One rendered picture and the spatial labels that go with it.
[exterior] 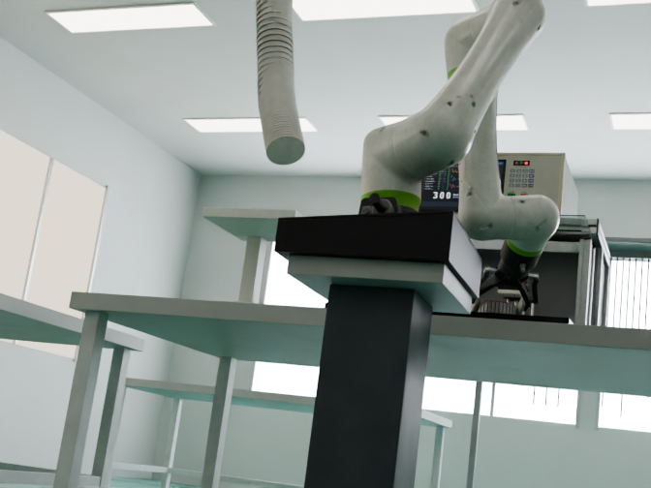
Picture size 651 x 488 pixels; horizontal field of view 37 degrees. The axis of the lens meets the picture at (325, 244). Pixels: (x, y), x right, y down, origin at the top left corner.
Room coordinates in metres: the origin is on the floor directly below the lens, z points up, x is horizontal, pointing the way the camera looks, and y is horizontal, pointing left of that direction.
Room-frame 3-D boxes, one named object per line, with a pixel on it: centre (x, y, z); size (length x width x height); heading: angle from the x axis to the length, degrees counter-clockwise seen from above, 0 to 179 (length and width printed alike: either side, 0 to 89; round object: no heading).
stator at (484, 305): (2.46, -0.46, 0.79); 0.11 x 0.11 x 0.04
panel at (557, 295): (2.87, -0.49, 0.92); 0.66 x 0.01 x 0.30; 68
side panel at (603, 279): (2.89, -0.85, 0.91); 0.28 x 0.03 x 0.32; 158
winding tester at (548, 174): (2.93, -0.53, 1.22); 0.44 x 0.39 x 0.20; 68
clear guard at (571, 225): (2.57, -0.59, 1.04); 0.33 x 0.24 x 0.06; 158
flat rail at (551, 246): (2.73, -0.44, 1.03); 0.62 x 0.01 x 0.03; 68
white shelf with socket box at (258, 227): (3.52, 0.22, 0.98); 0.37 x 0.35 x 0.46; 68
